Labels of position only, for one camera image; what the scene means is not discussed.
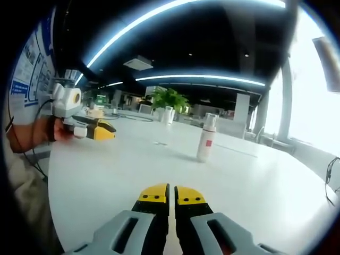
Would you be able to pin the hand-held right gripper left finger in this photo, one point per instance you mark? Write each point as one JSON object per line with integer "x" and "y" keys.
{"x": 125, "y": 228}

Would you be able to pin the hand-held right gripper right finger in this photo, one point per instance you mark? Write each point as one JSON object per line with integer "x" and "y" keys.
{"x": 228, "y": 233}

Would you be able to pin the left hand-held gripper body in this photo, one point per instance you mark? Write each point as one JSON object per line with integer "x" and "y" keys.
{"x": 65, "y": 102}

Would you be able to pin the white pump bottle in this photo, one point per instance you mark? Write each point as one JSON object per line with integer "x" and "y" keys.
{"x": 205, "y": 144}

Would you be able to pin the clear pump bottle cover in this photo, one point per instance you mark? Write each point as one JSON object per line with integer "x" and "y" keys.
{"x": 212, "y": 120}

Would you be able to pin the person's left hand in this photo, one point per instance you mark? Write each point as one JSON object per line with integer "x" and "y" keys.
{"x": 61, "y": 131}

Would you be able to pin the white plant pot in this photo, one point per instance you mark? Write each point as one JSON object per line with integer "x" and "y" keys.
{"x": 168, "y": 115}

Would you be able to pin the ceiling air vent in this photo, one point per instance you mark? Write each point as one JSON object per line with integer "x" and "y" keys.
{"x": 138, "y": 63}

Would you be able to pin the green potted plant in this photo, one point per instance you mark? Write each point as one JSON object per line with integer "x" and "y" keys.
{"x": 170, "y": 97}

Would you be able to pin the person's beige clothing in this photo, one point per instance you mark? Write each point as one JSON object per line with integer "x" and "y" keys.
{"x": 29, "y": 207}

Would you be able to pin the short curved ceiling light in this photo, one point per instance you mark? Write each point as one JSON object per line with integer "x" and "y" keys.
{"x": 202, "y": 78}

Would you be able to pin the long curved ceiling light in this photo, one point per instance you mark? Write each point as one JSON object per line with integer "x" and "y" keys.
{"x": 148, "y": 20}

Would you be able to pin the white square pillar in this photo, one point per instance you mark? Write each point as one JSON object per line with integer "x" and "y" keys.
{"x": 242, "y": 114}

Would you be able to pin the brown hanging panel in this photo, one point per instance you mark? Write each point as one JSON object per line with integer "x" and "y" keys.
{"x": 328, "y": 63}

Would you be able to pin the blue and white wall poster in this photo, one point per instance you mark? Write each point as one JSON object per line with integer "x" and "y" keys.
{"x": 30, "y": 69}

